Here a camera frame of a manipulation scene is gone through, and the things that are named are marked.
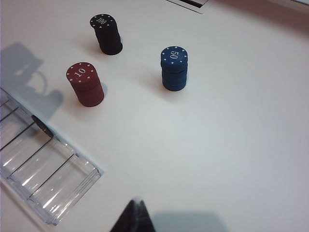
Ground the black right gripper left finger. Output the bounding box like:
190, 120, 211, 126
110, 198, 142, 232

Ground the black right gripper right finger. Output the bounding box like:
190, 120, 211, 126
137, 197, 156, 232

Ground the black 100 poker chip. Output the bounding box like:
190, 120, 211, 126
31, 114, 54, 139

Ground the clear plastic chip tray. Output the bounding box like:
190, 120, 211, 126
0, 87, 102, 226

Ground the red poker chip stack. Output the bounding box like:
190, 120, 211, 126
65, 61, 105, 108

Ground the blue poker chip stack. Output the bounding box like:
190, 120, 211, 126
160, 45, 189, 92

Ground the black poker chip stack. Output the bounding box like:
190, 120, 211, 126
89, 13, 124, 56

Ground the grey metal partition bracket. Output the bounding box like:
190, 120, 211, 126
166, 0, 209, 15

